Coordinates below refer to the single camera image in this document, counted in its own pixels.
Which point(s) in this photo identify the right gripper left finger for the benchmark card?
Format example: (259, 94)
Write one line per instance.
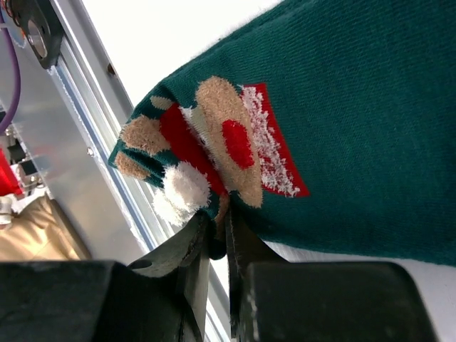
(159, 297)

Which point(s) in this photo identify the aluminium mounting rail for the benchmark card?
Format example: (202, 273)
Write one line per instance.
(66, 118)

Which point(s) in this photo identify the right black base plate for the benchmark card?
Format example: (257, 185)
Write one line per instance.
(40, 25)

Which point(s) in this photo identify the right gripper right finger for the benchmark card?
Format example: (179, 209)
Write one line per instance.
(272, 299)

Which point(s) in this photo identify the teal sock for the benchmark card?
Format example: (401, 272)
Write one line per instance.
(330, 125)

